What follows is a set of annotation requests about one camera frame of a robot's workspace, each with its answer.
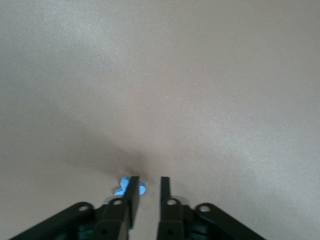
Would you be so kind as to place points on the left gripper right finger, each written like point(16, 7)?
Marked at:
point(175, 220)

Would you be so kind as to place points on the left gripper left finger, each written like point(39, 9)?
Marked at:
point(110, 220)

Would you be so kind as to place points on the blue letter x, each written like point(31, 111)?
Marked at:
point(122, 186)

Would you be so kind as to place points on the brown table mat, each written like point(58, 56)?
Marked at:
point(175, 75)

